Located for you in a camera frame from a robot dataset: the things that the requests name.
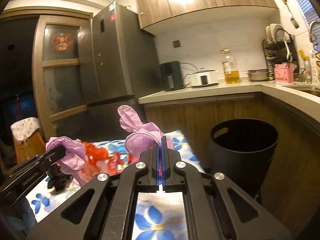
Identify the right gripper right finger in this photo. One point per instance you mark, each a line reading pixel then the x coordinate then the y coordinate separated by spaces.
pixel 215 207

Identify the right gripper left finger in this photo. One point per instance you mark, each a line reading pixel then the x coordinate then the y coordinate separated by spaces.
pixel 105 207

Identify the lilac plastic bag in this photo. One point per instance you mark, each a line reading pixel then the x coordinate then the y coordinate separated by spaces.
pixel 74 160
pixel 141 136

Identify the black trash bin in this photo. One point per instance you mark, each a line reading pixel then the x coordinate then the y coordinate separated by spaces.
pixel 243 149

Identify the black plastic bag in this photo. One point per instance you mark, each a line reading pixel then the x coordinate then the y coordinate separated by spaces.
pixel 57 179

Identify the wooden chair with cover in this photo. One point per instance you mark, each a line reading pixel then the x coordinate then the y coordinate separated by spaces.
pixel 27 138

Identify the red white printed bag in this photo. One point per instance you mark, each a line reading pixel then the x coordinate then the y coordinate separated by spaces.
pixel 117 162

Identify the red orange plastic bag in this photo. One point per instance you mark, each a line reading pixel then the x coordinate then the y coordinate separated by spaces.
pixel 100 153

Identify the wooden base cabinet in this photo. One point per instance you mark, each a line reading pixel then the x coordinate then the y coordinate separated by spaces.
pixel 290 190

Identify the white rice cooker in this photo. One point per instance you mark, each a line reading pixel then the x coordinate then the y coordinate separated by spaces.
pixel 204 78

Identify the cooking oil bottle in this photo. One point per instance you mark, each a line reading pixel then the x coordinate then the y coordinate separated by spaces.
pixel 230 69

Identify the steel pot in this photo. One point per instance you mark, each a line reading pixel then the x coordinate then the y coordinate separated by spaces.
pixel 258 75

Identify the wooden glass door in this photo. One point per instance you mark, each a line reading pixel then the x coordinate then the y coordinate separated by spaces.
pixel 56 76

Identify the black air fryer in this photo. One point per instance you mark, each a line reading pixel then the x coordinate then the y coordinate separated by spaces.
pixel 171 76

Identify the red round door decoration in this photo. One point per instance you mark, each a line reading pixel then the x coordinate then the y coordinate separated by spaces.
pixel 61 42

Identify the dark grey refrigerator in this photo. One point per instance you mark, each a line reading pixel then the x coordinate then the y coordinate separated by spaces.
pixel 118 65

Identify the pink utensil holder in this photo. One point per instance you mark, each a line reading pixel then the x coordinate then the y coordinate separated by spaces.
pixel 283 73

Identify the white ladle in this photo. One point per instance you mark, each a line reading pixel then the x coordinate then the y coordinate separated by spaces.
pixel 288 53

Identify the black dish rack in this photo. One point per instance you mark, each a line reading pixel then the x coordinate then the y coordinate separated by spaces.
pixel 274 48

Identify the hanging spatula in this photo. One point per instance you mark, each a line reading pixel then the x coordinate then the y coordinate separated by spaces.
pixel 292 19

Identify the wall socket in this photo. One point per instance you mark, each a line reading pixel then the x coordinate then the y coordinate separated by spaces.
pixel 176 44

